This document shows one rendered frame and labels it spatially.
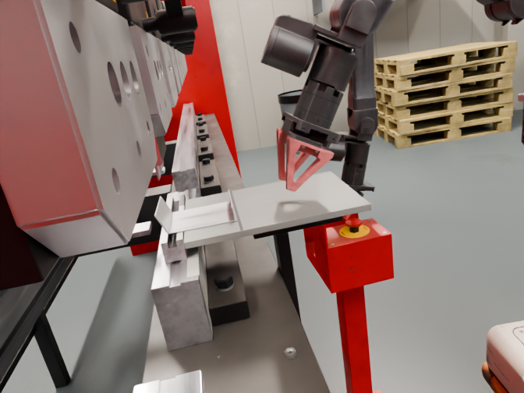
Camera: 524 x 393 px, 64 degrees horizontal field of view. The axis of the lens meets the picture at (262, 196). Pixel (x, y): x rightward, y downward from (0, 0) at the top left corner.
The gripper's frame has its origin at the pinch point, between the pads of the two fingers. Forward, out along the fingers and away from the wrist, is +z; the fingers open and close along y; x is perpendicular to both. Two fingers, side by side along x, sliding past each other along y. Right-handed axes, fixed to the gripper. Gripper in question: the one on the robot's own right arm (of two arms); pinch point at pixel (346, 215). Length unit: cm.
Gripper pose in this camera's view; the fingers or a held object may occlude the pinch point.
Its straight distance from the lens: 112.0
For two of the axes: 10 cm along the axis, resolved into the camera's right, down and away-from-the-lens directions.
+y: -9.8, -0.4, -2.1
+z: -1.0, 9.5, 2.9
